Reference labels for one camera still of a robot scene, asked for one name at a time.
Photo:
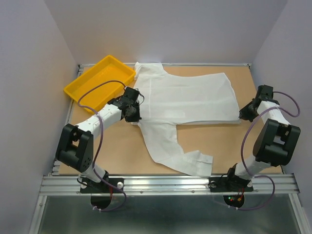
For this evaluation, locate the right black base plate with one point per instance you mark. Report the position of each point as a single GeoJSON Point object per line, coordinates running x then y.
{"type": "Point", "coordinates": [223, 184]}

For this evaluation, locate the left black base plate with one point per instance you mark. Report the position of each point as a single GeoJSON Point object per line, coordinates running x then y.
{"type": "Point", "coordinates": [89, 187]}

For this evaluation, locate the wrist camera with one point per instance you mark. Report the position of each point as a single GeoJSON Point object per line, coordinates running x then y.
{"type": "Point", "coordinates": [131, 94]}
{"type": "Point", "coordinates": [264, 92]}

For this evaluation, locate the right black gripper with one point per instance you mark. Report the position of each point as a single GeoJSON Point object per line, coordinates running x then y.
{"type": "Point", "coordinates": [244, 115]}

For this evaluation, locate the aluminium left side rail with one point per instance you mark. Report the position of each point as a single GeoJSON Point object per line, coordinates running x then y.
{"type": "Point", "coordinates": [63, 141]}

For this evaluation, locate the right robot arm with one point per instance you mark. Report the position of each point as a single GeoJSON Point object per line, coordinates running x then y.
{"type": "Point", "coordinates": [273, 147]}

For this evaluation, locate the white long sleeve shirt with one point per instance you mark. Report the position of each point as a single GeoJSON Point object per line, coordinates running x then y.
{"type": "Point", "coordinates": [170, 101]}

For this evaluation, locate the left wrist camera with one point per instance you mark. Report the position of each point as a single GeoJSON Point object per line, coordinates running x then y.
{"type": "Point", "coordinates": [131, 94]}

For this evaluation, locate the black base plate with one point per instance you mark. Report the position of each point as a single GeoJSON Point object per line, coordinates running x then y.
{"type": "Point", "coordinates": [223, 184]}
{"type": "Point", "coordinates": [89, 187]}

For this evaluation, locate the aluminium back rail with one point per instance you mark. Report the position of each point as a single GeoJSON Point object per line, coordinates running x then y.
{"type": "Point", "coordinates": [184, 64]}

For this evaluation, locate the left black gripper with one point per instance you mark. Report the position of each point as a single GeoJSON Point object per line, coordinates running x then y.
{"type": "Point", "coordinates": [136, 117]}

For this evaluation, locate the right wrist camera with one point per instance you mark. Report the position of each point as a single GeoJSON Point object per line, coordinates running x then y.
{"type": "Point", "coordinates": [264, 92]}

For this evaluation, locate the aluminium front rail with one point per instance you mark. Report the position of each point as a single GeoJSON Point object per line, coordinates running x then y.
{"type": "Point", "coordinates": [139, 185]}

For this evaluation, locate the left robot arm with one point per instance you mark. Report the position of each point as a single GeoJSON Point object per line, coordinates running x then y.
{"type": "Point", "coordinates": [76, 144]}

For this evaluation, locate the aluminium rail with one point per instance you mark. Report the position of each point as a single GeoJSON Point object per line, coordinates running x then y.
{"type": "Point", "coordinates": [184, 64]}
{"type": "Point", "coordinates": [139, 185]}
{"type": "Point", "coordinates": [63, 141]}

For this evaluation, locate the yellow plastic tray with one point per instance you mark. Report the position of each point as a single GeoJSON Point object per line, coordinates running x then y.
{"type": "Point", "coordinates": [109, 68]}

